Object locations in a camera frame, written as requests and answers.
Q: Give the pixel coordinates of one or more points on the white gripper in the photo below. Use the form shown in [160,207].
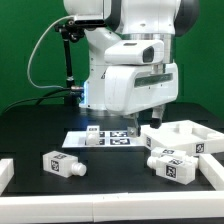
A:
[130,89]

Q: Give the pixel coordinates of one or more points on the white square tabletop part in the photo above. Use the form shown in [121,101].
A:
[184,135]

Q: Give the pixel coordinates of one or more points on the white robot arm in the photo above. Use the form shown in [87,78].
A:
[132,65]

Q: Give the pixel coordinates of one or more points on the white plate with tags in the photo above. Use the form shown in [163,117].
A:
[77,139]

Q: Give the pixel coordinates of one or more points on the white left fence block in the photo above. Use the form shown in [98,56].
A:
[6,173]

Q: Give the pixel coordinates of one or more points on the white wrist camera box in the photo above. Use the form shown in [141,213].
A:
[135,52]

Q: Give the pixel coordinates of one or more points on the white right fence rail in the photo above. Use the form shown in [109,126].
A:
[212,170]

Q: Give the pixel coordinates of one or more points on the white fence rail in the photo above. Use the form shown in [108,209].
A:
[212,170]
[112,207]

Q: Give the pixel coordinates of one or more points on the white front fence rail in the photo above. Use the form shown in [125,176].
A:
[112,207]

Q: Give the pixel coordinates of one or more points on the black camera stand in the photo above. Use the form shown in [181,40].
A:
[70,33]

